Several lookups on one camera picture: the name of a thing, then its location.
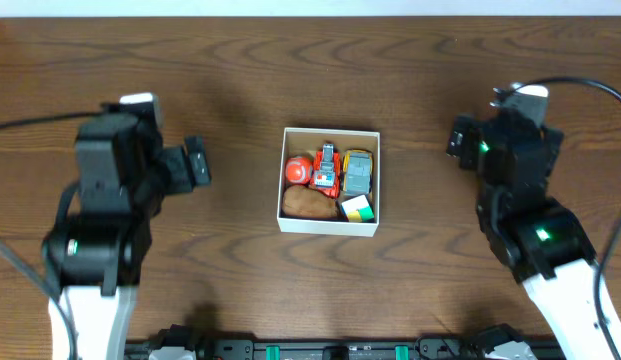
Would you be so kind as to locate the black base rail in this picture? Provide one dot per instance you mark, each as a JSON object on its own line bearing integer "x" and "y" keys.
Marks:
{"x": 497, "y": 342}

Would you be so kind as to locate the multicoloured puzzle cube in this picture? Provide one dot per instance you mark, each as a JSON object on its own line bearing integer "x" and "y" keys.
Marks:
{"x": 358, "y": 209}

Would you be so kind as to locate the white cardboard box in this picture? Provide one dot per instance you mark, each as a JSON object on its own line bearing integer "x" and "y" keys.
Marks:
{"x": 298, "y": 141}

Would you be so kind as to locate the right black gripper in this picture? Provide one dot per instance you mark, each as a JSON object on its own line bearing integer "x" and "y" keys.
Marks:
{"x": 457, "y": 141}

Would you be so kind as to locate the red toy ball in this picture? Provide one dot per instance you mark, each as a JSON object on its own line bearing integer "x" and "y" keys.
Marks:
{"x": 299, "y": 170}

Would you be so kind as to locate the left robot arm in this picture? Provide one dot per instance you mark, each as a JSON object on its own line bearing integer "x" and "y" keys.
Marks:
{"x": 93, "y": 255}

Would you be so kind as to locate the red toy fire truck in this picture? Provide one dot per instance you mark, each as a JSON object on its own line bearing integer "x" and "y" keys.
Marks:
{"x": 327, "y": 171}

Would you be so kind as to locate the yellow grey toy truck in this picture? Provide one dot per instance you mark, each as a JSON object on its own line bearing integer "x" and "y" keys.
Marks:
{"x": 358, "y": 171}

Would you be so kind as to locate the brown plush toy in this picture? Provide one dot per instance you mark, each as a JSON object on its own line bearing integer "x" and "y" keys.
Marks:
{"x": 303, "y": 202}

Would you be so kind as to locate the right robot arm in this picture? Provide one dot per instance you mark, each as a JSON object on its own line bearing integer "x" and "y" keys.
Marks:
{"x": 539, "y": 240}

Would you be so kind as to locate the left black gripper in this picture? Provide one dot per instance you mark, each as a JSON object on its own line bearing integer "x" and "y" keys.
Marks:
{"x": 196, "y": 162}

